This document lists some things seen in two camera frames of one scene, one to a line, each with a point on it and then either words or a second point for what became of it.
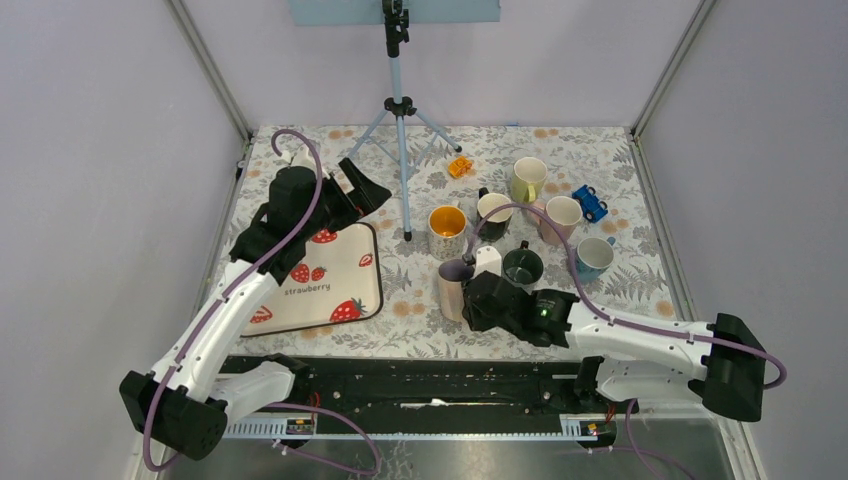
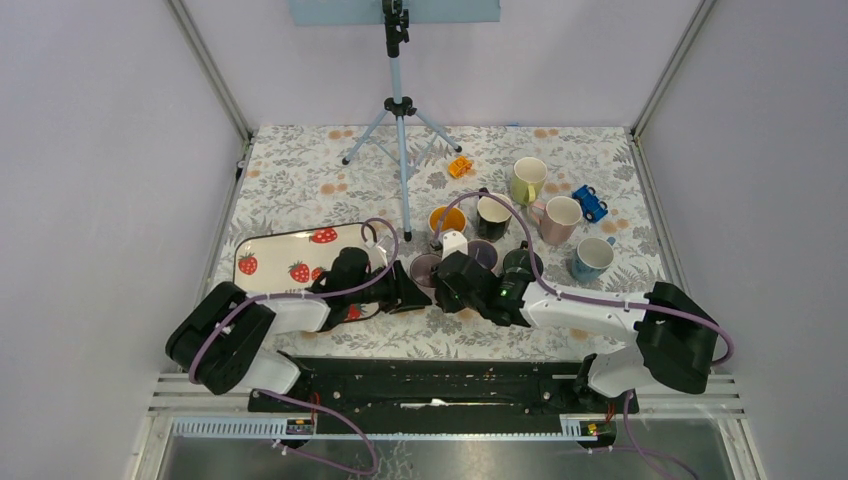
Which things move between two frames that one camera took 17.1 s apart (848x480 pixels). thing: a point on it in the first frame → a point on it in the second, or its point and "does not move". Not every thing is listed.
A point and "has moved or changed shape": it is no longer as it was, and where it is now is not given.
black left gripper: x=365 y=195 → x=402 y=291
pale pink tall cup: x=451 y=276 has moved or changed shape
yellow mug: x=528 y=178 does not move
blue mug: x=593 y=257 does not move
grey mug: x=523 y=266 does not move
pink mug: x=568 y=212 does not move
